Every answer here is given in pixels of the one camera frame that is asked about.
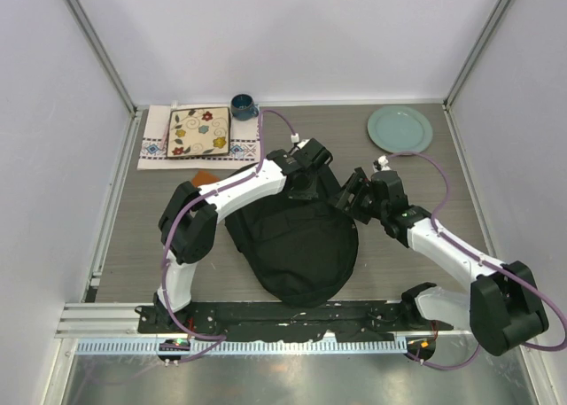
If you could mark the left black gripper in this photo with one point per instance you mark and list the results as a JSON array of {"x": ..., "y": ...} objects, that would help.
[{"x": 306, "y": 196}]

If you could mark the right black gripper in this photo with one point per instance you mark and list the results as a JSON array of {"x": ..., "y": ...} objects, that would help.
[{"x": 357, "y": 184}]

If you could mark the black student backpack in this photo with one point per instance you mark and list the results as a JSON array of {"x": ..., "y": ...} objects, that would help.
[{"x": 301, "y": 252}]

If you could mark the brown leather wallet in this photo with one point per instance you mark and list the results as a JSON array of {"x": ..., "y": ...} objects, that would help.
[{"x": 204, "y": 178}]

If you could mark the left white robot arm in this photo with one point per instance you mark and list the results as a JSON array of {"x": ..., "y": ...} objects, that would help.
[{"x": 188, "y": 224}]

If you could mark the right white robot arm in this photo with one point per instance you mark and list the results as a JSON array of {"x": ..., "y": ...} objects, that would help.
[{"x": 500, "y": 305}]

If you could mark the white patterned cloth mat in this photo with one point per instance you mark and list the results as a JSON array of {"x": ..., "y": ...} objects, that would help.
[{"x": 244, "y": 144}]

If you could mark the light teal round plate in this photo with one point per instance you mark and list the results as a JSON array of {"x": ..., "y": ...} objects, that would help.
[{"x": 399, "y": 128}]

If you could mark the dark blue ceramic cup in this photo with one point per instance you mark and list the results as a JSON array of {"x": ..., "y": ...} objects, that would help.
[{"x": 243, "y": 108}]

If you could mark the floral square ceramic plate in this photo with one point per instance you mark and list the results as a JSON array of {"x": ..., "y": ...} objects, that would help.
[{"x": 198, "y": 132}]

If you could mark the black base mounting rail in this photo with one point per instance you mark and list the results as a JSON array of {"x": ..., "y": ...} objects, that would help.
[{"x": 349, "y": 320}]

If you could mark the white slotted cable duct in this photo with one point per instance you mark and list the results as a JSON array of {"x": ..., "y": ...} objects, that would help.
[{"x": 327, "y": 345}]

